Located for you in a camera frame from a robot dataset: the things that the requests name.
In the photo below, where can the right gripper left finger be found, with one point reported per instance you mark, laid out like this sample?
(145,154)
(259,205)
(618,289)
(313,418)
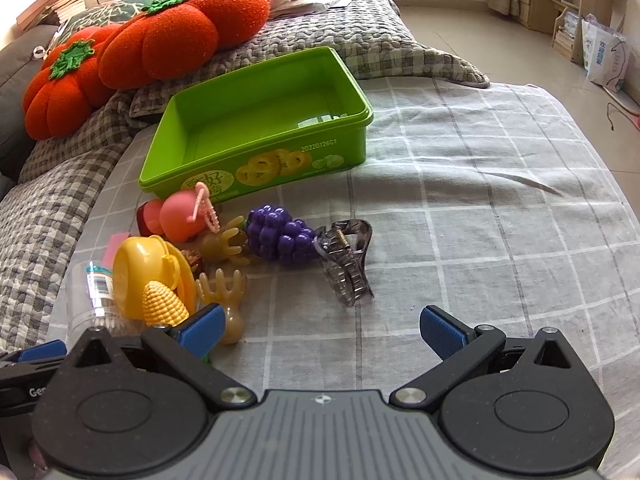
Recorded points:
(180,352)

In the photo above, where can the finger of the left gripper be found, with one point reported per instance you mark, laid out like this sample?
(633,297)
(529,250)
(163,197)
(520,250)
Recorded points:
(49,350)

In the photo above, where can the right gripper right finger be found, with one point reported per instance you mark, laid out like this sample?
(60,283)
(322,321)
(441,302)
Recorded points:
(465,352)

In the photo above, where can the yellow corn toy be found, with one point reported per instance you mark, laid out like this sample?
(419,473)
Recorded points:
(161,306)

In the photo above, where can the amber hand-shaped toy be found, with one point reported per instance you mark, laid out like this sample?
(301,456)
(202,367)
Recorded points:
(229,295)
(228,245)

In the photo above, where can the clear cotton swab jar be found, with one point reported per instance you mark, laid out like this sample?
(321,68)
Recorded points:
(91,303)

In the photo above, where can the yellow toy pot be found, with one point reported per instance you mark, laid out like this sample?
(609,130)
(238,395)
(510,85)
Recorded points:
(141,259)

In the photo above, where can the pink rubber toy figure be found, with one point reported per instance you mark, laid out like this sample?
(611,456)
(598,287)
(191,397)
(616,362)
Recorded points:
(180,217)

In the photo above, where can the purple grape toy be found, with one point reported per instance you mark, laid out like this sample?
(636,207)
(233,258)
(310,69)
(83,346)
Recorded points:
(274,235)

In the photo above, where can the grey transparent hair claw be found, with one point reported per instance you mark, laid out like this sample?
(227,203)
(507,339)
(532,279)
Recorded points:
(342,249)

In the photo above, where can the grey checked quilt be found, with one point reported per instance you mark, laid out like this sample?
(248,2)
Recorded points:
(42,217)

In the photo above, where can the small orange pumpkin cushion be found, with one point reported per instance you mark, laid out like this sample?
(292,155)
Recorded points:
(67,89)

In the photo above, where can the green plastic box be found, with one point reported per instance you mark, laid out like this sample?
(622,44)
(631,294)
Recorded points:
(289,118)

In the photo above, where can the grey sofa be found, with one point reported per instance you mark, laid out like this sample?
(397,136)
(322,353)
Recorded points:
(18,66)

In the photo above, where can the large orange pumpkin cushion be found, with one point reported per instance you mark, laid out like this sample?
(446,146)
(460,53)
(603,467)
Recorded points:
(171,38)

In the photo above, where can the white paper bag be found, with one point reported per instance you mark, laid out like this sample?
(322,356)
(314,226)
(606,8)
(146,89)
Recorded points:
(606,54)

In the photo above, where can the teal patterned pillow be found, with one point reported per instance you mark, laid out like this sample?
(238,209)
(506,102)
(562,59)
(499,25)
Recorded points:
(111,12)

